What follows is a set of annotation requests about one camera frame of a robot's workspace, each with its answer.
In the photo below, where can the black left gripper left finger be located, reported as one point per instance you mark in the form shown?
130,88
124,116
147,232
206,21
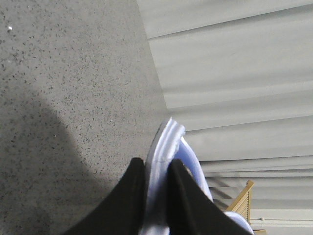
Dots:
121,212

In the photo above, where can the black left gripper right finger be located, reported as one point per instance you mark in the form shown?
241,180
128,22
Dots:
190,212

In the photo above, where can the light blue slipper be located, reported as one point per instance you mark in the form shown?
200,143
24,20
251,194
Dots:
168,144

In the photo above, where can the wooden slatted chair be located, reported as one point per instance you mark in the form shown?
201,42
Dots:
239,210

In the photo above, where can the pale green curtain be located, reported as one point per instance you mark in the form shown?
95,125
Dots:
238,74

